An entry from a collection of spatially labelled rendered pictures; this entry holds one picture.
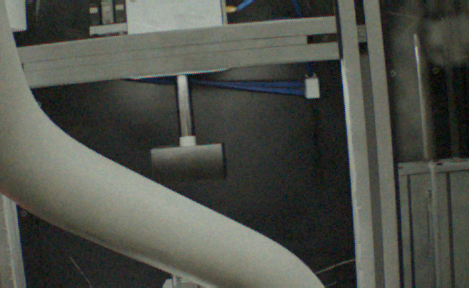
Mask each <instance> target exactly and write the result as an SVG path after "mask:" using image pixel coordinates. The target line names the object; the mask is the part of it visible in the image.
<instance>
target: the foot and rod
mask: <svg viewBox="0 0 469 288"><path fill-rule="evenodd" d="M174 80H175V89H176V109H177V118H178V128H179V137H180V145H170V146H160V147H154V149H152V150H151V156H152V165H153V175H154V182H155V183H157V184H159V185H160V186H171V185H181V184H191V183H212V182H223V181H225V179H226V177H228V173H227V164H226V153H225V144H224V141H211V142H200V143H196V135H195V125H194V116H193V96H192V87H191V77H190V74H180V75H174Z"/></svg>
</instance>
